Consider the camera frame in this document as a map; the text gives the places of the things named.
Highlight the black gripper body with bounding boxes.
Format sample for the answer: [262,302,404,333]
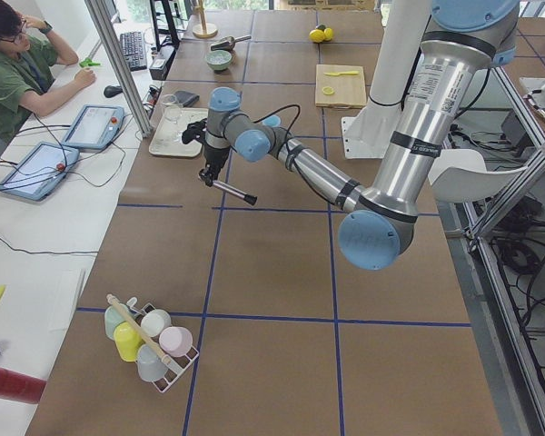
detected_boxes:
[198,135,230,180]

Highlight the metal muddler black tip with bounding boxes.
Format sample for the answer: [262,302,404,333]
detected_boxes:
[213,180,257,205]

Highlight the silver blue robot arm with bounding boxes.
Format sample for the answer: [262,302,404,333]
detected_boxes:
[198,1,520,270]

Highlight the white cup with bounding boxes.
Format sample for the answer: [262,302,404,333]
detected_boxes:
[141,309,172,338]

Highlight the pink cup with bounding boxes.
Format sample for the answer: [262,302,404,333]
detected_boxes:
[159,326,193,357]

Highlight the mint green cup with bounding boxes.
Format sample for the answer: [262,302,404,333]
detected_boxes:
[104,305,124,340]

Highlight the yellow cup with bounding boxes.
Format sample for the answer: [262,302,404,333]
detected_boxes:
[113,322,144,362]

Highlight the grey blue cup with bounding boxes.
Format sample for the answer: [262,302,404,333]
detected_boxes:
[136,344,168,382]

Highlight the cream bear tray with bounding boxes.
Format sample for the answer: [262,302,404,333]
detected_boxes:
[149,108,208,158]

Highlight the clear wine glass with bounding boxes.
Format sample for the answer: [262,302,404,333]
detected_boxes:
[160,94,183,141]

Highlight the grey folded cloth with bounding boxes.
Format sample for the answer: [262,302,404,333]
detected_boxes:
[173,90,199,107]

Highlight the green bowl of ice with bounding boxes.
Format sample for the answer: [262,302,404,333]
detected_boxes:
[204,50,233,73]

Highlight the metal ice scoop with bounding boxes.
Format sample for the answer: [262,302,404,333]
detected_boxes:
[210,35,252,52]

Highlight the blue teach pendant far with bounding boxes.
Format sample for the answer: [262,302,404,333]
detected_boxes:
[61,104,125,150]

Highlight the blue teach pendant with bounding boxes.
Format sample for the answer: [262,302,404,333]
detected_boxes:
[0,142,80,202]
[61,104,125,150]

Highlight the black computer mouse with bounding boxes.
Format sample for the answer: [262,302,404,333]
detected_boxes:
[103,85,123,98]

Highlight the wooden paper towel stand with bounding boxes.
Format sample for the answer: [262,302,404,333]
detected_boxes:
[192,0,218,39]

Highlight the wooden cutting board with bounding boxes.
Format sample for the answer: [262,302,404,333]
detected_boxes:
[315,64,367,108]

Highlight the black keyboard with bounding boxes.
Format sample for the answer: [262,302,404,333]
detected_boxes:
[119,31,147,71]

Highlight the yellow plastic knife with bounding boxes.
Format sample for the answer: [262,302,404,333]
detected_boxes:
[323,70,360,77]

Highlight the whole yellow lemons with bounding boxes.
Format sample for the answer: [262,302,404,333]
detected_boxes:
[309,25,334,44]

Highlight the blue teach pendant near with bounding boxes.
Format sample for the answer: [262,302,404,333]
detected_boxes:
[0,142,80,202]

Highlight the person in green shirt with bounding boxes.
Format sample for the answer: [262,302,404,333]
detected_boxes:
[0,1,96,143]

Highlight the white plastic chair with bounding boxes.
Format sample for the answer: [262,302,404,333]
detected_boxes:
[428,149,527,203]

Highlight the red cylinder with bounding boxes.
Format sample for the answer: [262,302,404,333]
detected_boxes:
[0,367,46,404]

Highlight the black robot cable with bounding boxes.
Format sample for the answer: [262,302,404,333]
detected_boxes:
[251,104,302,137]

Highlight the aluminium frame post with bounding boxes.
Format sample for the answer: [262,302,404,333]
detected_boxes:
[84,0,153,138]

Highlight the white wire cup rack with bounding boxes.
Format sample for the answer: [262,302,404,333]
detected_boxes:
[106,294,199,392]

